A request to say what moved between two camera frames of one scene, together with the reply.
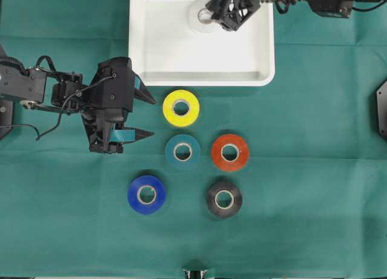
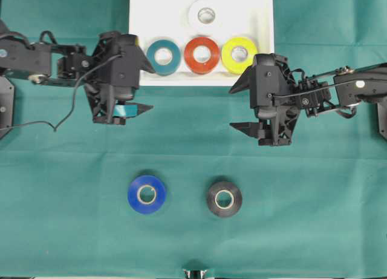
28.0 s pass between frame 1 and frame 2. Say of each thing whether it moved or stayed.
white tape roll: stayed
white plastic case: stayed
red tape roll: moved
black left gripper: moved
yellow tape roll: moved
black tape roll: stayed
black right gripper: moved
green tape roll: moved
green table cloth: stayed
